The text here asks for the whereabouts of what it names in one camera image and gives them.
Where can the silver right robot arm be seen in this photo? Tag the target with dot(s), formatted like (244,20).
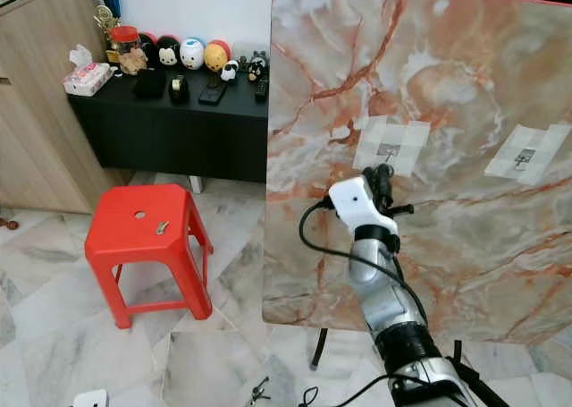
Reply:
(384,291)

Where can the clear tape patch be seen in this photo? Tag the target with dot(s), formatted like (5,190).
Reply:
(407,139)
(523,148)

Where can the marble pattern folding table top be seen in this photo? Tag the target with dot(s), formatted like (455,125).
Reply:
(483,246)

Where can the slim black remote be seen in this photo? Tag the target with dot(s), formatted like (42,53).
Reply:
(261,89)

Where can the small brown floor item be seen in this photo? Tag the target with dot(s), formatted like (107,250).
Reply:
(10,223)

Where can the small black plush toy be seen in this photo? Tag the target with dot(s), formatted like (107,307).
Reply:
(256,68)

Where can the small white black plush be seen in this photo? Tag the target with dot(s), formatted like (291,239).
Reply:
(230,71)

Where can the white cabinet leg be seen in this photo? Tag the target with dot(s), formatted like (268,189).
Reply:
(196,185)

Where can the flat black remote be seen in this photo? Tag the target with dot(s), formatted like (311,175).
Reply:
(214,93)

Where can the light wooden cabinet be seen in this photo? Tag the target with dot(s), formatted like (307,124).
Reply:
(36,112)

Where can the yellow red plush toy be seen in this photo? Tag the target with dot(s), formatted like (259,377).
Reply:
(217,58)

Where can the long black cabinet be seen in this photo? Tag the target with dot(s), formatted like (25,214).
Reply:
(170,139)

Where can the black tape dispenser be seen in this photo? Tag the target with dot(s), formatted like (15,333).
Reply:
(180,89)

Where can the grey metal key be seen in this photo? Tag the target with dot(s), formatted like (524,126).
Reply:
(163,228)

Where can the white blue plush toy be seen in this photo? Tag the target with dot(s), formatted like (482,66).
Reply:
(192,54)

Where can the black clip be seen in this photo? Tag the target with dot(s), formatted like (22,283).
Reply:
(261,391)

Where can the black mouse plush toy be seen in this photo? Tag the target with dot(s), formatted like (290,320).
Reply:
(168,54)

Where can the black pouch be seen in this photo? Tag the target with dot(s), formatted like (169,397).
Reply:
(148,85)

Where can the red plastic stool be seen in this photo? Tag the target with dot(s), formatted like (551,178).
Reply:
(134,246)

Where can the pink white tissue box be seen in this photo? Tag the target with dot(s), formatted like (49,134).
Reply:
(88,80)

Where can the brown plush toy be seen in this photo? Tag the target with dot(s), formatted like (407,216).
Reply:
(133,62)

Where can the clear jar with red lid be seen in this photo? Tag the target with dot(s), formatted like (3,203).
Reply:
(124,38)

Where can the gold blue trophy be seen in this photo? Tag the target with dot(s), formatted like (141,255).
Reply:
(110,3)

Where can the white floor object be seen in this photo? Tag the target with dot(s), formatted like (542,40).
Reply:
(91,399)

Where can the small metal wall hook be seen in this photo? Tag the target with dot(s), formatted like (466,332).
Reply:
(526,162)
(390,148)

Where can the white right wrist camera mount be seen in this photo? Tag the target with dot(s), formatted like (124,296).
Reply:
(357,203)

